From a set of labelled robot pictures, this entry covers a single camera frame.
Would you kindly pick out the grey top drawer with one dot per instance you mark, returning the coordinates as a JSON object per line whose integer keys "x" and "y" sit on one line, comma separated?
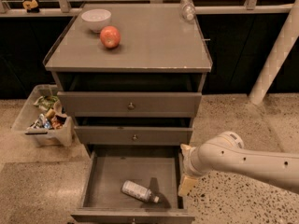
{"x": 130, "y": 104}

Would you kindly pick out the white slanted pillar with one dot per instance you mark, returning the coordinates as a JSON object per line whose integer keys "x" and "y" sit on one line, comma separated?
{"x": 277, "y": 56}

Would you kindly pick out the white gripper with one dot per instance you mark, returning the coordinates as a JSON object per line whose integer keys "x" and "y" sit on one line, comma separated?
{"x": 188, "y": 163}

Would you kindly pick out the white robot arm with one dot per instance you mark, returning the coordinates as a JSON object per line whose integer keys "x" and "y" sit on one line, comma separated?
{"x": 225, "y": 153}

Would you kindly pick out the grey bottom drawer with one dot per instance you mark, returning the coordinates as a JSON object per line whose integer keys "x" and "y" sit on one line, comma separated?
{"x": 155, "y": 168}

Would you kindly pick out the grey drawer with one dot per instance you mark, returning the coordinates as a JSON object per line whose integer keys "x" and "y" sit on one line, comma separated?
{"x": 155, "y": 168}
{"x": 130, "y": 104}
{"x": 145, "y": 136}

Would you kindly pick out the blue snack packet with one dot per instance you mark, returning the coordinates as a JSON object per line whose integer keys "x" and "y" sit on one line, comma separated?
{"x": 41, "y": 123}

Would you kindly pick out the white bowl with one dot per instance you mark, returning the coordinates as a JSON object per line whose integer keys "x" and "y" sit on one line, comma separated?
{"x": 96, "y": 19}

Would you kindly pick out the green snack bag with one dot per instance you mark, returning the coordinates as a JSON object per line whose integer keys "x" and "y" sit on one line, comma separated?
{"x": 46, "y": 102}

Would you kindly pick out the grey drawer cabinet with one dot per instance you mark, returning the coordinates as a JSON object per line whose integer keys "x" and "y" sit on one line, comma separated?
{"x": 158, "y": 52}

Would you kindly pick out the red apple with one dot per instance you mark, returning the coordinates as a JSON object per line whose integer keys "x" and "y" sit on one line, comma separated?
{"x": 110, "y": 37}

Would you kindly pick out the brown snack packet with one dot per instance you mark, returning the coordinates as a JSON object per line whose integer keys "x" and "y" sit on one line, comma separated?
{"x": 57, "y": 122}

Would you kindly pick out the yellow black small object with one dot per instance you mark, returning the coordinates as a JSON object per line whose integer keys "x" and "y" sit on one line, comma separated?
{"x": 31, "y": 6}

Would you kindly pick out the clear plastic storage bin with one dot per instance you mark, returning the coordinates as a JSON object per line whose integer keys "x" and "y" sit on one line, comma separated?
{"x": 29, "y": 113}

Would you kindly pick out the grey middle drawer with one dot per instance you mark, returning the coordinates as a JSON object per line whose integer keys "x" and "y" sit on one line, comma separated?
{"x": 145, "y": 136}

